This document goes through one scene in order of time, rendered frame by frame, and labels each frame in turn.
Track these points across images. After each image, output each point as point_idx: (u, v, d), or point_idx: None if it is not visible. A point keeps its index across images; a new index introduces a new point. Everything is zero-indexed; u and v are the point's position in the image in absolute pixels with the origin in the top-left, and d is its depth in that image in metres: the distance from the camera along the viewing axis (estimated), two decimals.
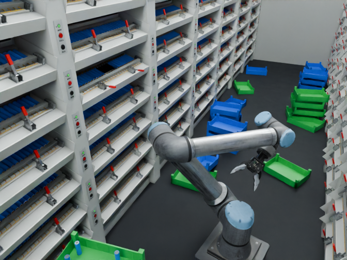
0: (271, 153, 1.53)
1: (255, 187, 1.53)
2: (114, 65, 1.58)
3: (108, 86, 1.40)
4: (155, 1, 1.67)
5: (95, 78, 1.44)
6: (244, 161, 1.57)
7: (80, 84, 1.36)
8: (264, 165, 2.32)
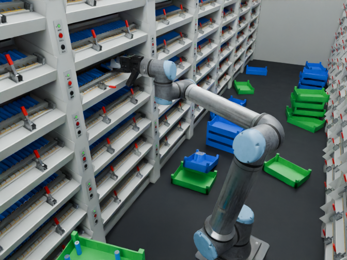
0: (141, 63, 1.41)
1: (109, 66, 1.51)
2: None
3: (108, 86, 1.40)
4: (155, 1, 1.67)
5: (95, 78, 1.44)
6: None
7: (80, 84, 1.36)
8: (264, 165, 2.32)
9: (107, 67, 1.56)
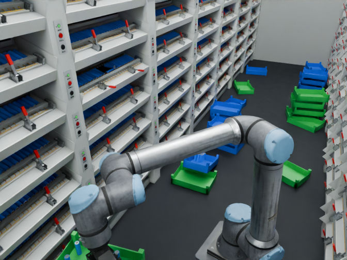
0: None
1: None
2: (114, 65, 1.58)
3: (108, 86, 1.40)
4: (155, 1, 1.67)
5: (95, 78, 1.44)
6: None
7: (80, 84, 1.36)
8: None
9: (110, 70, 1.53)
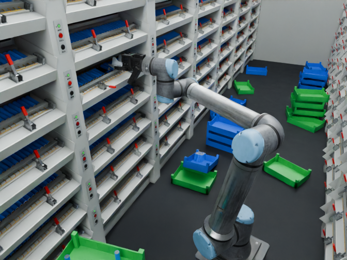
0: (143, 61, 1.41)
1: (110, 64, 1.51)
2: None
3: (108, 86, 1.40)
4: (155, 1, 1.67)
5: (95, 78, 1.44)
6: None
7: (80, 84, 1.36)
8: (264, 165, 2.32)
9: (110, 70, 1.53)
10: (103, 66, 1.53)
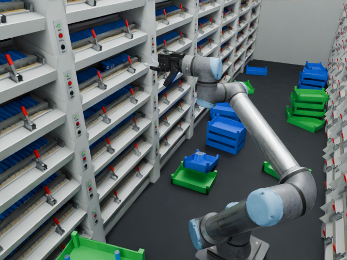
0: (184, 61, 1.26)
1: (145, 64, 1.38)
2: None
3: (101, 79, 1.39)
4: (155, 1, 1.67)
5: (92, 76, 1.44)
6: None
7: (77, 83, 1.36)
8: (264, 165, 2.32)
9: (109, 69, 1.54)
10: (102, 66, 1.53)
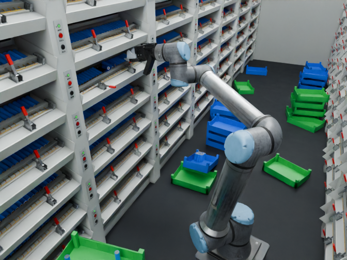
0: (155, 49, 1.45)
1: (126, 58, 1.58)
2: None
3: (108, 86, 1.40)
4: (155, 1, 1.67)
5: (93, 77, 1.44)
6: None
7: (78, 84, 1.36)
8: (264, 165, 2.32)
9: None
10: (103, 67, 1.53)
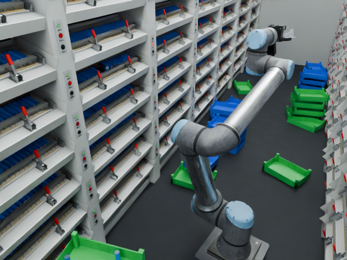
0: None
1: None
2: None
3: (101, 79, 1.39)
4: (155, 1, 1.67)
5: (92, 76, 1.44)
6: (286, 38, 1.54)
7: (77, 83, 1.36)
8: (264, 165, 2.32)
9: None
10: (103, 67, 1.53)
